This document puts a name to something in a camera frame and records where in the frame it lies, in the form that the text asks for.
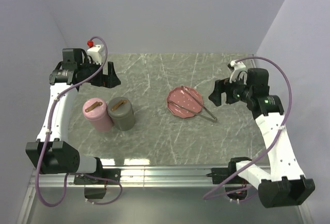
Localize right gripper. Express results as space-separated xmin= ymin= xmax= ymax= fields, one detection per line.
xmin=208 ymin=73 xmax=253 ymax=106

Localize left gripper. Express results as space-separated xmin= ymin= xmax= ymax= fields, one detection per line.
xmin=78 ymin=58 xmax=121 ymax=88

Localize metal tongs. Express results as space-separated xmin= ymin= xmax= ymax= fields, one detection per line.
xmin=168 ymin=85 xmax=218 ymax=123

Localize grey round lid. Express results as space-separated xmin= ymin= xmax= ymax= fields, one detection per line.
xmin=108 ymin=97 xmax=133 ymax=119

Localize grey cylindrical container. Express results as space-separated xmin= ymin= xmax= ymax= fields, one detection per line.
xmin=108 ymin=97 xmax=136 ymax=131

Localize pink round lid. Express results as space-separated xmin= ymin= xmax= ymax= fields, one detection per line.
xmin=82 ymin=97 xmax=106 ymax=120

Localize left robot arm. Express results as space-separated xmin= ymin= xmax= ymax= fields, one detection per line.
xmin=25 ymin=44 xmax=121 ymax=184

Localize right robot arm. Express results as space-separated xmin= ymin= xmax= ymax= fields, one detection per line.
xmin=209 ymin=68 xmax=315 ymax=208

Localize pink cylindrical container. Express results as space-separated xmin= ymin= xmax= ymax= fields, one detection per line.
xmin=85 ymin=107 xmax=113 ymax=132

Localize pink polka dot plate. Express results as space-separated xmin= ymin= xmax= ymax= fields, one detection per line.
xmin=166 ymin=85 xmax=204 ymax=119

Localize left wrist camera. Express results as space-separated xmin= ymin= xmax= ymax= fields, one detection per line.
xmin=87 ymin=40 xmax=106 ymax=65

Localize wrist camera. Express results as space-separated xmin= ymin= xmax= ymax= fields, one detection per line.
xmin=227 ymin=60 xmax=246 ymax=83
xmin=87 ymin=40 xmax=106 ymax=65

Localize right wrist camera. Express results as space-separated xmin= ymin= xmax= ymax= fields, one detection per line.
xmin=227 ymin=60 xmax=246 ymax=83

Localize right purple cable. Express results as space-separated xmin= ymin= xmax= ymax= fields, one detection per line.
xmin=202 ymin=56 xmax=292 ymax=201

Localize purple cable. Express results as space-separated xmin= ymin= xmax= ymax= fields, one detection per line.
xmin=202 ymin=56 xmax=292 ymax=201
xmin=35 ymin=36 xmax=123 ymax=207

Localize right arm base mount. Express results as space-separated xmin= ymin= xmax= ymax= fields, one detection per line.
xmin=203 ymin=163 xmax=256 ymax=200

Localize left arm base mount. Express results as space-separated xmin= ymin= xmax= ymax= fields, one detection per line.
xmin=73 ymin=168 xmax=123 ymax=202

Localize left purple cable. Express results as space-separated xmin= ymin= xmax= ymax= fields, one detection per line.
xmin=35 ymin=36 xmax=123 ymax=207

